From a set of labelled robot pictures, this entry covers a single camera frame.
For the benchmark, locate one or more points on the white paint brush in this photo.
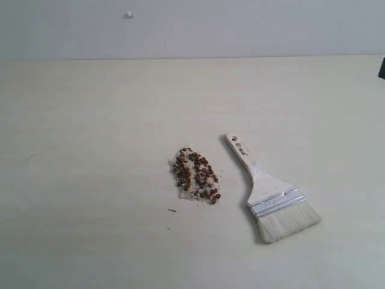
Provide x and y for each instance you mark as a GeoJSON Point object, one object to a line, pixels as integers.
{"type": "Point", "coordinates": [279, 208]}

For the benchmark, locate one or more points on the brown beads and white powder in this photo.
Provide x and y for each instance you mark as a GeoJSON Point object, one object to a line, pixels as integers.
{"type": "Point", "coordinates": [194, 176]}

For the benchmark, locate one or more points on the white wall plug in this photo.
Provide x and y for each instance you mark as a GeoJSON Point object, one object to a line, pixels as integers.
{"type": "Point", "coordinates": [129, 15]}

